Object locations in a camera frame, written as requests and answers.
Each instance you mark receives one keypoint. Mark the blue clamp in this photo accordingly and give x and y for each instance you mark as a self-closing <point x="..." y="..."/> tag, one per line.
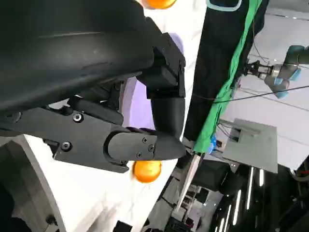
<point x="213" y="145"/>

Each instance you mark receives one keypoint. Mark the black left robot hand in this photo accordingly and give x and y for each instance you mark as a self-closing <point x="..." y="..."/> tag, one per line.
<point x="72" y="53"/>

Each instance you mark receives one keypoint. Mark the black backdrop curtain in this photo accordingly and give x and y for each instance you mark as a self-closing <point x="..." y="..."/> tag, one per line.
<point x="212" y="60"/>

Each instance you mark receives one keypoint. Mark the green cloth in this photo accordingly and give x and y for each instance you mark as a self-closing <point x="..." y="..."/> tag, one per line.
<point x="217" y="116"/>

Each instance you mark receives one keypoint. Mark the grey robot torso shell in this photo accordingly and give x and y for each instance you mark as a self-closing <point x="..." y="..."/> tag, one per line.
<point x="29" y="183"/>

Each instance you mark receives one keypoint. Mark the lilac plate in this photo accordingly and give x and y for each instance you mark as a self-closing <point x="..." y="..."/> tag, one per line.
<point x="140" y="108"/>

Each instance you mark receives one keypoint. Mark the grey metal cabinet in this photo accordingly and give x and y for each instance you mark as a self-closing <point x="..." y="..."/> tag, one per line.
<point x="256" y="147"/>

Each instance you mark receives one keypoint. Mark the pale green mug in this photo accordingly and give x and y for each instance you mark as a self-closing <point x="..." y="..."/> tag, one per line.
<point x="224" y="10"/>

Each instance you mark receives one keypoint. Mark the orange and white bread roll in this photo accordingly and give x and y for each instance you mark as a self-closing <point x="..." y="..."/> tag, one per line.
<point x="147" y="171"/>
<point x="159" y="3"/>

